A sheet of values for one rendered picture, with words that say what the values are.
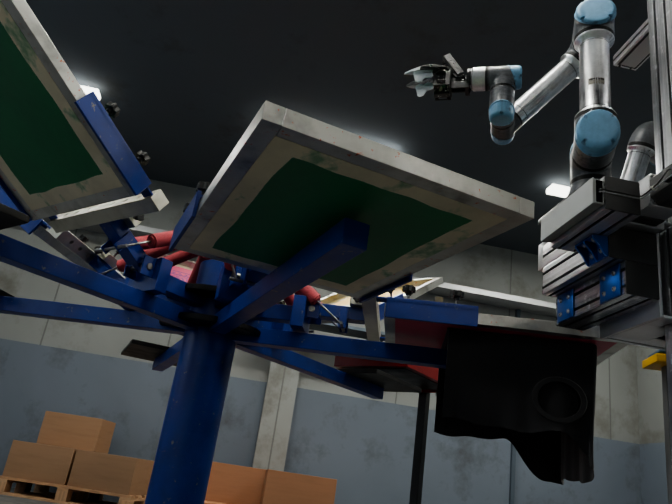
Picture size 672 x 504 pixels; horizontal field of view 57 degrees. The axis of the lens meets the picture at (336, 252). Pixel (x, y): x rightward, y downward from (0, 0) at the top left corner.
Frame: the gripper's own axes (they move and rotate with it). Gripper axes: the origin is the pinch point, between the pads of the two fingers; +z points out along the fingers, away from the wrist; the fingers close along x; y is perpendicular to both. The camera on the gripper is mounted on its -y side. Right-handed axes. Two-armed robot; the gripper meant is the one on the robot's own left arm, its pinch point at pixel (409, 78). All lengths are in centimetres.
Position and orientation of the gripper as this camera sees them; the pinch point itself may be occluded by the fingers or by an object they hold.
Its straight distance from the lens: 211.4
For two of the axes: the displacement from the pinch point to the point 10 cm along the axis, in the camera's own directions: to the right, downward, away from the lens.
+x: 2.3, 5.0, 8.3
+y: -1.7, 8.6, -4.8
